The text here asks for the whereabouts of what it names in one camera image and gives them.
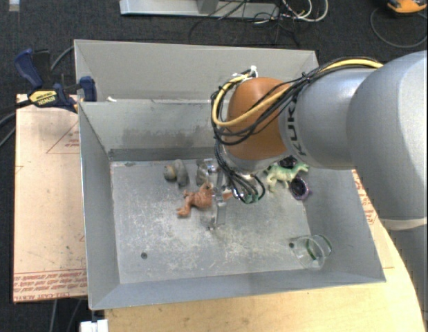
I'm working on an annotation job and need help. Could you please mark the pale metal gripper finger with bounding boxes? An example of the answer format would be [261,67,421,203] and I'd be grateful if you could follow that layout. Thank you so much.
[207,202,218,231]
[215,194,230,227]

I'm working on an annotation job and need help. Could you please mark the small grey toy figure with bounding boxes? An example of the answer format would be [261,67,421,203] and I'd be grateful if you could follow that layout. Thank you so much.
[195,158,218,187]

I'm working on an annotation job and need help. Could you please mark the brown toy animal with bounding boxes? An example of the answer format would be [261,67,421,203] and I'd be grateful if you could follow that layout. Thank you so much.
[176,181,233,218]

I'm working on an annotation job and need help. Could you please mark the grey toy elephant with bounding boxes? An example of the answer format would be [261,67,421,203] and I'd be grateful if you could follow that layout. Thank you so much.
[162,158,191,188]

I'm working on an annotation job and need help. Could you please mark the grey metal bin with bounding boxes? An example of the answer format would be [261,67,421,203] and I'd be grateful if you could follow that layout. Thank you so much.
[74,39,387,311]

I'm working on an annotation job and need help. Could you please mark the green toy dinosaur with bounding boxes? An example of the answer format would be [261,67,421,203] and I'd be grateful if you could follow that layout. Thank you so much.
[263,161,310,194]

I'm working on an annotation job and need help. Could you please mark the purple and black sunglasses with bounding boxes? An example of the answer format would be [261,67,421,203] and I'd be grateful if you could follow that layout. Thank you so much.
[278,155,310,201]

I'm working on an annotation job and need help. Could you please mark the clear glass cup, green line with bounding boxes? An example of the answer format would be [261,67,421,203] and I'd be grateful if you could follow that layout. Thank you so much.
[288,234,333,271]

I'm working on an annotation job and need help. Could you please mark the brown cardboard board, red print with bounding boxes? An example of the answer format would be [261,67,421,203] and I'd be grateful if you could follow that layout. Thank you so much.
[12,93,378,304]

